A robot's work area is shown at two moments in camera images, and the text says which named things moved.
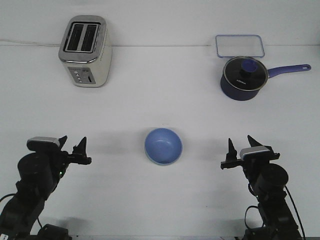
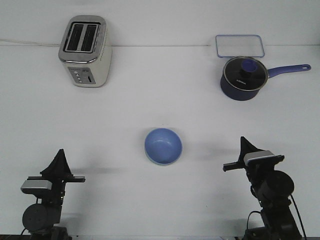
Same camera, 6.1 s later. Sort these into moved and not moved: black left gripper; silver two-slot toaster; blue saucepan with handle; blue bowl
Moved: black left gripper
Not moved: silver two-slot toaster; blue bowl; blue saucepan with handle
